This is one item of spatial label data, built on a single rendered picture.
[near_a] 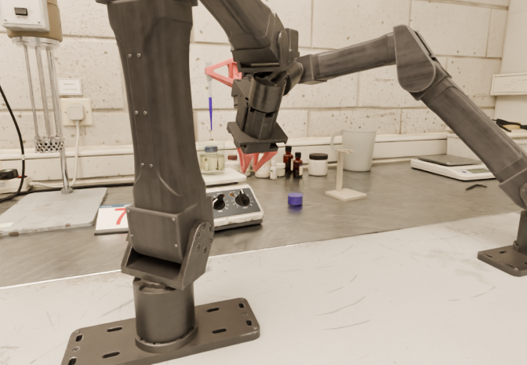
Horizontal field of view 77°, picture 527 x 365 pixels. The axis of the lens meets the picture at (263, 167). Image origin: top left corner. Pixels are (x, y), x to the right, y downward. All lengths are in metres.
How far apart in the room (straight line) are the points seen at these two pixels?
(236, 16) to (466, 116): 0.42
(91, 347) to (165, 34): 0.32
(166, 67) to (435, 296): 0.44
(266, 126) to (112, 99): 0.72
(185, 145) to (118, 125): 0.88
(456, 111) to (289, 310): 0.44
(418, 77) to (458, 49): 1.15
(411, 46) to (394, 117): 0.92
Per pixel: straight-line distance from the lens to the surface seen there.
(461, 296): 0.55
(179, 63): 0.34
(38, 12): 0.87
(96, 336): 0.44
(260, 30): 0.49
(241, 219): 0.70
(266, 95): 0.55
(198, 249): 0.36
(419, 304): 0.51
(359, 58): 0.73
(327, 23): 1.41
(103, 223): 0.77
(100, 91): 1.21
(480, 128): 0.68
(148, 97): 0.33
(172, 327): 0.39
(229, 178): 0.75
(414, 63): 0.67
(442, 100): 0.68
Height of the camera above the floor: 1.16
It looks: 11 degrees down
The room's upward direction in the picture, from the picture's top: straight up
